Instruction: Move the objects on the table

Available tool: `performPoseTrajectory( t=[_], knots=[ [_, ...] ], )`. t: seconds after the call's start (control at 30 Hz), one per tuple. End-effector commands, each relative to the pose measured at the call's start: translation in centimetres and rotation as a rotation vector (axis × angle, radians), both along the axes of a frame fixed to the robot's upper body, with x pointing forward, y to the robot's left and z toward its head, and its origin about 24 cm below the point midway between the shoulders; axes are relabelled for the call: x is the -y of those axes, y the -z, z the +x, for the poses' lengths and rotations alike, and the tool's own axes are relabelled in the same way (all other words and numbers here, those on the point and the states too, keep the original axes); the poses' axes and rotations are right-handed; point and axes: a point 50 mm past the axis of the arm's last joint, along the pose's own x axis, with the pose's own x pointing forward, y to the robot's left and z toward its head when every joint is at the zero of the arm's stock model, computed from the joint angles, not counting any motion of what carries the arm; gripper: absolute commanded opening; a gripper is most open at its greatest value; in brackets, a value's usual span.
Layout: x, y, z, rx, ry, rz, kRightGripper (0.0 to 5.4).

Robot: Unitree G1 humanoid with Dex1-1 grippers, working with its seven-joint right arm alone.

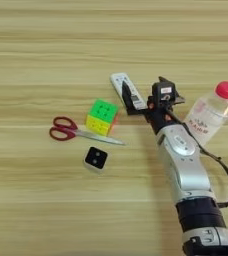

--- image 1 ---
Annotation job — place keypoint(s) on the white remote control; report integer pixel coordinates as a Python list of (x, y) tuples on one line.
[(116, 80)]

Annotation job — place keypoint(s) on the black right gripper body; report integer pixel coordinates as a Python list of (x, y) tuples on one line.
[(157, 117)]

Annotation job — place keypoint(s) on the small black white-label box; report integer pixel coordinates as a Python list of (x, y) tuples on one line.
[(164, 90)]

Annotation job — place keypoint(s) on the clear bottle red cap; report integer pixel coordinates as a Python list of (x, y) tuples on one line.
[(209, 116)]

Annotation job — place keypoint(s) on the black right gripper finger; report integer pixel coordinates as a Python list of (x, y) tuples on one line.
[(164, 80), (129, 100)]

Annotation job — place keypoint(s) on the small black white cube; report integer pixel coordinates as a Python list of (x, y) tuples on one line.
[(96, 157)]

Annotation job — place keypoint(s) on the green yellow puzzle cube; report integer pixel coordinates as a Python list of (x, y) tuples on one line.
[(101, 115)]

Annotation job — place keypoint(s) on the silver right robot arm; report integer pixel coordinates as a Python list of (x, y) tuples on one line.
[(186, 166)]

